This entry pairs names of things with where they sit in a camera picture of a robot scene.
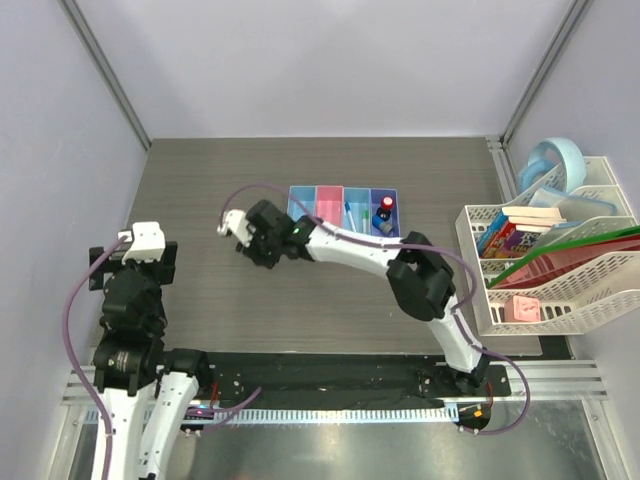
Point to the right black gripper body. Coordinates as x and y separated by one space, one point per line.
263 249

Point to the white slotted cable duct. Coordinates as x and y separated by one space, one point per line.
249 417

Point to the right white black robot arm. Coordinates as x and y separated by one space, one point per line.
421 280

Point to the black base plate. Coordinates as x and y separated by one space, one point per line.
286 373

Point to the blue white marker pen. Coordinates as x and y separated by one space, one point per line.
350 217

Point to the right control board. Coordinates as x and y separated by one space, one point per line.
473 418

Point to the red green folders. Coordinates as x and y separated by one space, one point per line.
547 263

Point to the left light blue bin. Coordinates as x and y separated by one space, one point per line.
301 201

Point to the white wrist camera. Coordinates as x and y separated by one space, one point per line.
235 223
144 242

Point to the blue grey glue stick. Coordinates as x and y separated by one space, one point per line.
384 226

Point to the control board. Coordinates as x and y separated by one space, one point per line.
200 418
473 418

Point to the green white marker pen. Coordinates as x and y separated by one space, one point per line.
366 222

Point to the pink plastic bin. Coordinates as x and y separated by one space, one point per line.
329 203

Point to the light blue bin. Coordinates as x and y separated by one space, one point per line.
301 201
359 200

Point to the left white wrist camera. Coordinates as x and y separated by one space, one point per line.
144 242

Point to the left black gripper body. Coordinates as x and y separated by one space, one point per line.
159 273

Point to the white plastic file rack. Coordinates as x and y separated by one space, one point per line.
569 281

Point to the left control board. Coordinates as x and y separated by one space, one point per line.
200 418

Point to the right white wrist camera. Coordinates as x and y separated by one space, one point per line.
235 223

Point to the light blue tape roll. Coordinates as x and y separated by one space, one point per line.
552 153

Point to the pink item in rack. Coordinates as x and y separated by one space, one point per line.
522 309

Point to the red cap black stamp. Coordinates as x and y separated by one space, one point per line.
385 208

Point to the purple plastic bin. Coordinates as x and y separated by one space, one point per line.
376 195

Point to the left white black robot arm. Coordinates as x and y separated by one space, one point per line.
145 391

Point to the stack of books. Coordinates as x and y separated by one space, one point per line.
515 230

